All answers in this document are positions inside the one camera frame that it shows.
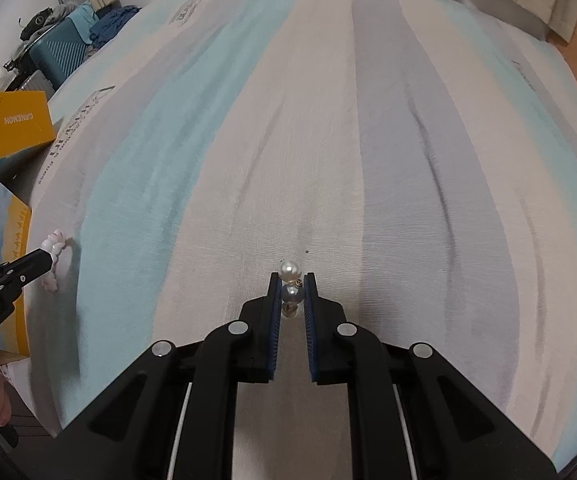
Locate striped bed sheet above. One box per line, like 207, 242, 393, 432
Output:
28, 0, 577, 471

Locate teal cloth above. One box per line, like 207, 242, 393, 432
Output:
68, 2, 100, 41

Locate dark blue clothes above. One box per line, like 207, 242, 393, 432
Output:
91, 5, 142, 48

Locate white pearl earring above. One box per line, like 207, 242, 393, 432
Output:
278, 258, 303, 320

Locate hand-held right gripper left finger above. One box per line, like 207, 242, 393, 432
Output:
23, 271, 283, 480

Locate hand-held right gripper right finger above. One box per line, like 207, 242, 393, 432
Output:
303, 271, 559, 480

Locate yellow cardboard box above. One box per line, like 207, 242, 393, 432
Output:
0, 91, 58, 166

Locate black bag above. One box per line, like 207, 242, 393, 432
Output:
21, 7, 55, 41

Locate teal ribbed suitcase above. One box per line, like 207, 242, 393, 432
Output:
31, 15, 94, 93

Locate pink white bead bracelet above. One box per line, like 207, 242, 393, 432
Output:
40, 229, 72, 293

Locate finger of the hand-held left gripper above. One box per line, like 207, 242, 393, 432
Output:
6, 250, 55, 287

